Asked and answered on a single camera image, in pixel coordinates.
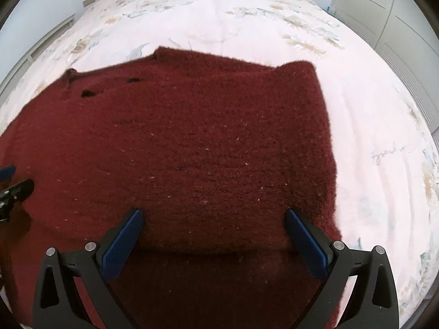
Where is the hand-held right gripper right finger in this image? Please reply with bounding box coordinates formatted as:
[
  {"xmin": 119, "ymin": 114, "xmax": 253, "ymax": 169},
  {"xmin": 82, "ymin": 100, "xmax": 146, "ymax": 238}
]
[{"xmin": 285, "ymin": 208, "xmax": 400, "ymax": 329}]

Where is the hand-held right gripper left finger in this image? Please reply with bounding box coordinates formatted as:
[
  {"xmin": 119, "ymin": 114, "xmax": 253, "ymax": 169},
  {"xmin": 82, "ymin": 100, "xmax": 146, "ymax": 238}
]
[{"xmin": 32, "ymin": 208, "xmax": 145, "ymax": 329}]

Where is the white panelled wardrobe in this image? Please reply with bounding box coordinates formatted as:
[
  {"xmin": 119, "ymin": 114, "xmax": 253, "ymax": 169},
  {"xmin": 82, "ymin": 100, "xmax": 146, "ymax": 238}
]
[{"xmin": 331, "ymin": 0, "xmax": 439, "ymax": 127}]

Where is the dark red towel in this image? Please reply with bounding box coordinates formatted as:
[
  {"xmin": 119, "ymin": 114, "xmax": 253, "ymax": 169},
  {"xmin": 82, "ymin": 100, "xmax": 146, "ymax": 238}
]
[{"xmin": 0, "ymin": 46, "xmax": 344, "ymax": 329}]

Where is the floral white bed quilt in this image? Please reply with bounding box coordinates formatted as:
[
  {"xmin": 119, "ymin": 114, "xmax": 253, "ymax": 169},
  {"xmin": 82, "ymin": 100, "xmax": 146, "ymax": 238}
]
[{"xmin": 0, "ymin": 0, "xmax": 439, "ymax": 319}]

